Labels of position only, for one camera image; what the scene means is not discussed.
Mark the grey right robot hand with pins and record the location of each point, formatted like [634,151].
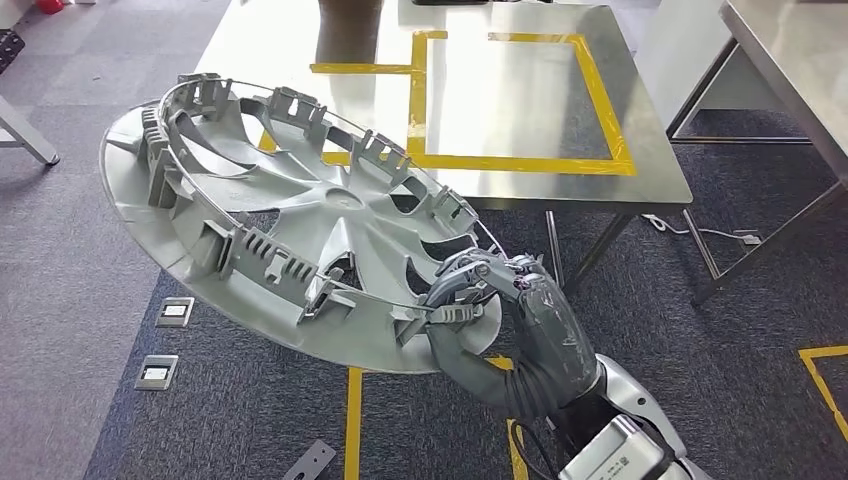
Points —
[556,331]

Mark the grey plastic wheel cover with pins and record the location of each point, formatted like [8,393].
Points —
[331,218]

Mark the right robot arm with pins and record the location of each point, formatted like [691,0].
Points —
[636,391]

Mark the stainless steel workbench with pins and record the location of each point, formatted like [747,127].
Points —
[523,189]

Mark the black robot torso part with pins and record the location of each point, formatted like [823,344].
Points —
[308,462]

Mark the large yellow table tape rectangle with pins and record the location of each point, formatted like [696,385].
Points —
[523,164]

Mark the floor socket with plug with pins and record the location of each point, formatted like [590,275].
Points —
[748,238]

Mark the small yellow table tape rectangle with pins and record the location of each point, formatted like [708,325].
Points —
[358,67]

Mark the stainless steel table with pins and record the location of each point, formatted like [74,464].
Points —
[795,53]

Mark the floor socket with white insert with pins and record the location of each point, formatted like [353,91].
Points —
[156,373]
[175,311]

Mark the red fire extinguisher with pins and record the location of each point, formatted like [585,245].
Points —
[50,5]

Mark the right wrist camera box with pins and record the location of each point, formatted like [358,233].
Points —
[616,457]

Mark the white desk dark frame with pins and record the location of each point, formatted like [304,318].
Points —
[676,53]

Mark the white frame table leg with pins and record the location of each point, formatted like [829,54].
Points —
[26,136]

